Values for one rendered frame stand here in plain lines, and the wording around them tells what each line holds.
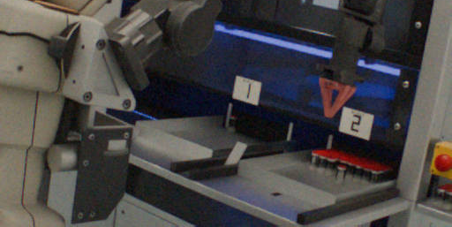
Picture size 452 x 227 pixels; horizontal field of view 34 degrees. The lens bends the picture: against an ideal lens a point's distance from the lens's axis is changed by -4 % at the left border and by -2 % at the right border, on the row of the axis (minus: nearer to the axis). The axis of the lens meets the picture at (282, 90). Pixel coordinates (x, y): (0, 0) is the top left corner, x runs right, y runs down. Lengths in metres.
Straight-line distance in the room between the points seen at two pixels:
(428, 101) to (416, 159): 0.14
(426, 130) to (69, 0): 0.90
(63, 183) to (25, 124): 1.39
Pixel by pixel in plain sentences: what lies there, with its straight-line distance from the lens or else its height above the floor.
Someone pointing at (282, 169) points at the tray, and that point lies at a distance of 1.82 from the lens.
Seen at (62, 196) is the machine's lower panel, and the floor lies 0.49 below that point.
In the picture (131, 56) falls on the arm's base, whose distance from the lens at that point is 1.04.
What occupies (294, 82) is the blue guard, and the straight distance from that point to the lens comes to 1.92.
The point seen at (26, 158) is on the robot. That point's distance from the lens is 1.25.
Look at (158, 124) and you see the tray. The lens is 1.97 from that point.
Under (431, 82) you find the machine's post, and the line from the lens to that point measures 1.73.
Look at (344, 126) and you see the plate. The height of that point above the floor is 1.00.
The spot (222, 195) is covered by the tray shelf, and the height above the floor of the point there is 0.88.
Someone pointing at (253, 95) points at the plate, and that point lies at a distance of 1.99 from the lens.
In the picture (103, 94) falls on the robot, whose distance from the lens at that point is 1.07.
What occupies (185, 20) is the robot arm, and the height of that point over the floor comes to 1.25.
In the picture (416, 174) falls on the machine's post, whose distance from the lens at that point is 1.76.
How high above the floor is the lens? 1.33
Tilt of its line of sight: 9 degrees down
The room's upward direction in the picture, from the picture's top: 10 degrees clockwise
